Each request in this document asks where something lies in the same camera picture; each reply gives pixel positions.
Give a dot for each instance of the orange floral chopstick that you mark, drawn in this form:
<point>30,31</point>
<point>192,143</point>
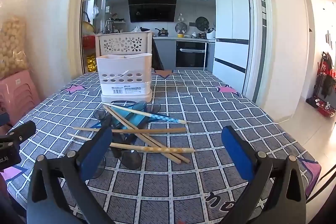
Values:
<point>121,145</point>

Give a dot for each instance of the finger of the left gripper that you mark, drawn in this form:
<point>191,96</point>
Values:
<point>22,132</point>

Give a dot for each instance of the blue patterned chopstick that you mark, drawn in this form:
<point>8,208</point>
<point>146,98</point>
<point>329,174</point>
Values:
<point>150,115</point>

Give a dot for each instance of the black built-in oven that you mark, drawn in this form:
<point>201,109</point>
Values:
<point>191,54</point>

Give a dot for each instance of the black range hood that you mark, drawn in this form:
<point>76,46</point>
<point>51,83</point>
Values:
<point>152,10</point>

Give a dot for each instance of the black cooking pot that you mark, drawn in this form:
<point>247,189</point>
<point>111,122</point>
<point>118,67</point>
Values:
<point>162,32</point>

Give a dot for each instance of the plain bamboo chopstick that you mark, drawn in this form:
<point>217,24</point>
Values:
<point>139,131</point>

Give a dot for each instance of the red plastic basket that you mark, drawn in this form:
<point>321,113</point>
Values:
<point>89,42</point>

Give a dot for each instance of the grey checkered tablecloth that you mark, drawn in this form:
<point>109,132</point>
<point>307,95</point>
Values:
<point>201,190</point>

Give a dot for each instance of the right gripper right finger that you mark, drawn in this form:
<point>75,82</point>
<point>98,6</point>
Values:
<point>286,201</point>

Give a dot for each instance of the pink plastic stools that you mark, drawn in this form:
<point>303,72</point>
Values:
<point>18,96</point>

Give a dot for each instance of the gold foil package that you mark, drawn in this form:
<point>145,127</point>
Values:
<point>91,63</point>

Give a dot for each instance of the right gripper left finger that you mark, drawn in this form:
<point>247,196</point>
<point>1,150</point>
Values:
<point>46,202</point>

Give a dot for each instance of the black round baking pan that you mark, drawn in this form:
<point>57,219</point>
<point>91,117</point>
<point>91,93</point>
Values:
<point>202,24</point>

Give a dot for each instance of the plain wooden chopstick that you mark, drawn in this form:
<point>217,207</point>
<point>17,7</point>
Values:
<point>147,137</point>
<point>157,141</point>

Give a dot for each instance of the white flower-cutout cart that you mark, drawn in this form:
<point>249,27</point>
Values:
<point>125,43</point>

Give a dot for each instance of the white plastic utensil holder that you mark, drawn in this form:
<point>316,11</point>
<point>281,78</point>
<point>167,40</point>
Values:
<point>125,77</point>

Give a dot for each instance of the bag of puffed snacks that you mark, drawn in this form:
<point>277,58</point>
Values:
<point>12,50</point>

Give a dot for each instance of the yellow basin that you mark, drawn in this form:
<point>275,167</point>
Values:
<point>88,27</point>

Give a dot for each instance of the white refrigerator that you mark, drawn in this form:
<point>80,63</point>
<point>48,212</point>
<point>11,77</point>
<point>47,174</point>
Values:
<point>232,42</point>

